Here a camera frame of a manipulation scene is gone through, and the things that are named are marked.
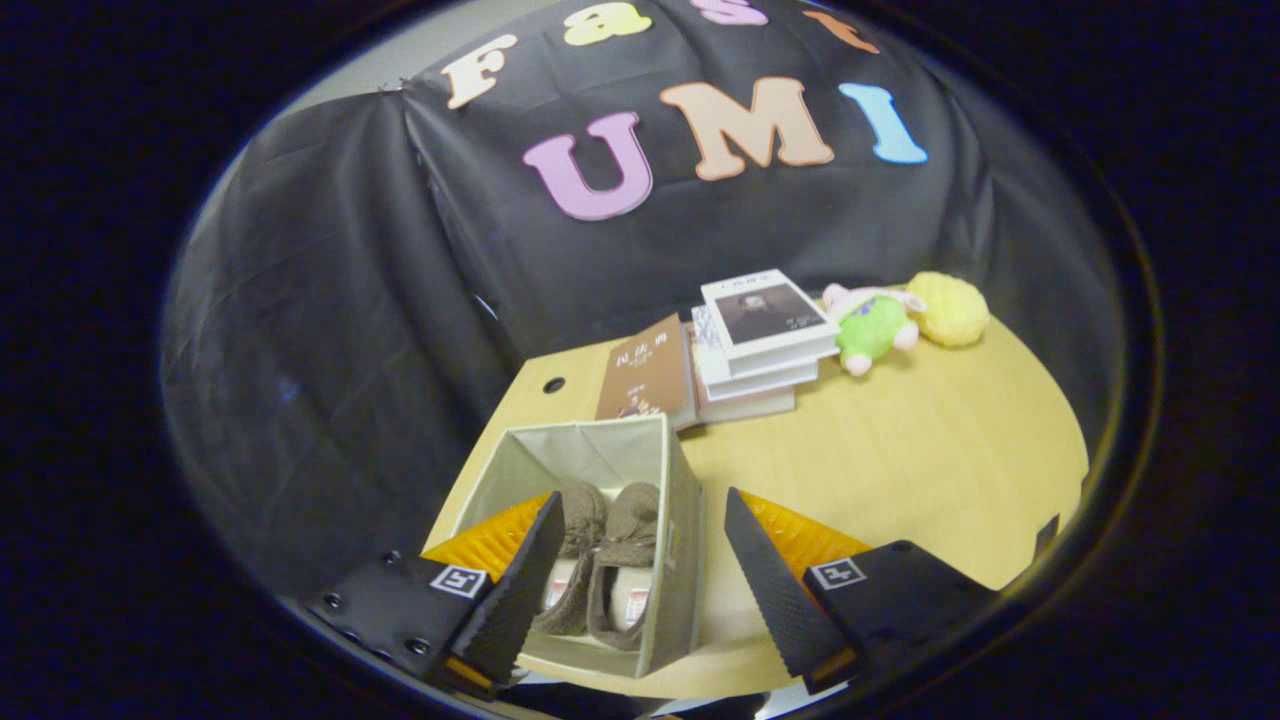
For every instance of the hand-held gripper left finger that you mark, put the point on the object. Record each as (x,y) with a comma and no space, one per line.
(515,590)

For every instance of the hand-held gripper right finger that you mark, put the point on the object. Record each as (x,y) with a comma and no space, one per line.
(775,590)

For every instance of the brown fuzzy shoe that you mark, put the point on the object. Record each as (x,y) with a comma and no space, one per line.
(628,530)
(578,520)

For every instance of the beige fabric storage box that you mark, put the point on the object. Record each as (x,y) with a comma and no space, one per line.
(682,560)

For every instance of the brown cover book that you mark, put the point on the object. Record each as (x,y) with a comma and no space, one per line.
(645,375)

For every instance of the white portrait cover book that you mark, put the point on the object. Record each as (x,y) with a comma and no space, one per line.
(765,315)

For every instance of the green plush toy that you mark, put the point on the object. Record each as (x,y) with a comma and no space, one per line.
(870,330)

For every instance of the black backdrop cloth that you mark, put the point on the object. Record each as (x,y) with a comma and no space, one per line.
(330,350)

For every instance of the yellow fluffy plush ball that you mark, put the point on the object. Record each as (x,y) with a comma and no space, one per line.
(950,308)

